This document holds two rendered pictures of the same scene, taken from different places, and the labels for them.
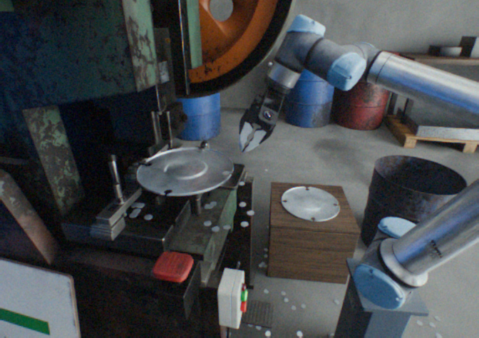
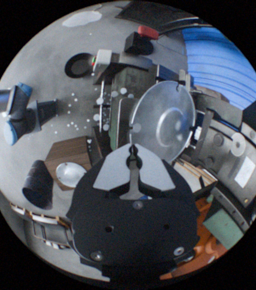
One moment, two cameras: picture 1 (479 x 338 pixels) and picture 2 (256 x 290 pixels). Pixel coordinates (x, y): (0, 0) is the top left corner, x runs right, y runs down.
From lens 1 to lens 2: 0.65 m
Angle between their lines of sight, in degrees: 34
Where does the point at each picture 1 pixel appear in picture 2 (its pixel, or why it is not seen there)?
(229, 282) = (105, 54)
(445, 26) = (70, 253)
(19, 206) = (209, 92)
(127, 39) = not seen: outside the picture
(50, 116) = (236, 119)
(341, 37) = not seen: hidden behind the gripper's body
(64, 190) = (206, 100)
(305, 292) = (68, 132)
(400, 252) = (6, 93)
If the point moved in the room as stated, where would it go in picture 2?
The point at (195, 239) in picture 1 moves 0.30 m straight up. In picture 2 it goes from (135, 80) to (224, 79)
